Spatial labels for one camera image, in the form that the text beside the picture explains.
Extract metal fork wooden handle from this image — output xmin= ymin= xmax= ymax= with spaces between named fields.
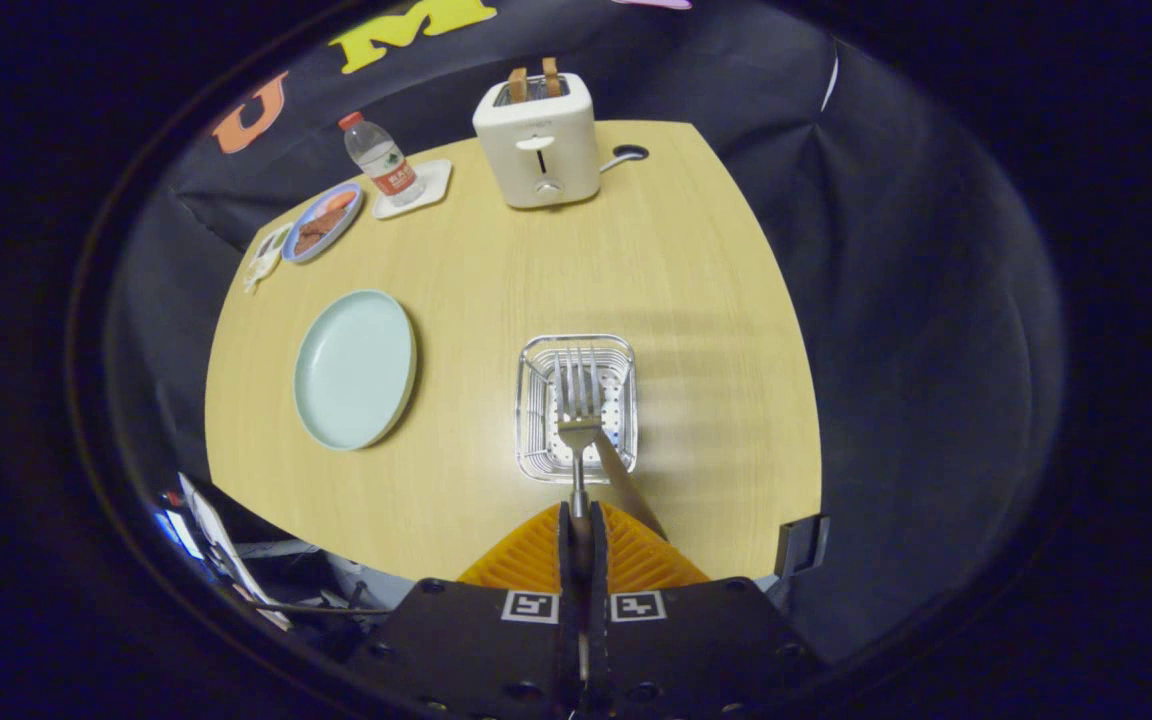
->
xmin=553 ymin=347 xmax=605 ymax=691

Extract blue lit device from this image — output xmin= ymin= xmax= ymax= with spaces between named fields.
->
xmin=156 ymin=490 xmax=202 ymax=557

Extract brown meat pieces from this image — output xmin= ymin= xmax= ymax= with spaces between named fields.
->
xmin=293 ymin=205 xmax=349 ymax=254

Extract clear water bottle red cap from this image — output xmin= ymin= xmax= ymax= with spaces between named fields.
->
xmin=338 ymin=111 xmax=427 ymax=208

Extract white paper sheet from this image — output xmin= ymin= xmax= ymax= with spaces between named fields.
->
xmin=176 ymin=472 xmax=292 ymax=631

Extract white square coaster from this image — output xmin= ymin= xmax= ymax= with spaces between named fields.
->
xmin=372 ymin=158 xmax=454 ymax=221

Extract thin grey cable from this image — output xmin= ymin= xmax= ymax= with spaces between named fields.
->
xmin=256 ymin=595 xmax=397 ymax=617

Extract white condiment tray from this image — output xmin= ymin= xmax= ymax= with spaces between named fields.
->
xmin=243 ymin=224 xmax=293 ymax=294

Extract black box bracket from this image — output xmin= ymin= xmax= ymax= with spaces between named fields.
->
xmin=774 ymin=514 xmax=831 ymax=581

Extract light green plate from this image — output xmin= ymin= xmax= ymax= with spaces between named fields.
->
xmin=293 ymin=289 xmax=419 ymax=452

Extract metal spoon wooden handle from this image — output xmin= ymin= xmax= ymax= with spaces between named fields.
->
xmin=591 ymin=432 xmax=670 ymax=541

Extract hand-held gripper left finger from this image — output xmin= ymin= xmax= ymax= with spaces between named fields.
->
xmin=351 ymin=503 xmax=577 ymax=720

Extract blue plate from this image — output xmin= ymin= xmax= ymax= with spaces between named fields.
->
xmin=281 ymin=182 xmax=366 ymax=265

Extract metal wire basket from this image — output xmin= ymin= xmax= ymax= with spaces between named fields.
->
xmin=515 ymin=334 xmax=639 ymax=485

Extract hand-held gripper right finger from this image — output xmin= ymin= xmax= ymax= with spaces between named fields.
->
xmin=591 ymin=500 xmax=827 ymax=720

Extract black backdrop cloth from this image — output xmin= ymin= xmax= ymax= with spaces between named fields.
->
xmin=101 ymin=0 xmax=1067 ymax=666

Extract white toaster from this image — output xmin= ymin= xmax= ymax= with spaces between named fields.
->
xmin=472 ymin=72 xmax=603 ymax=210

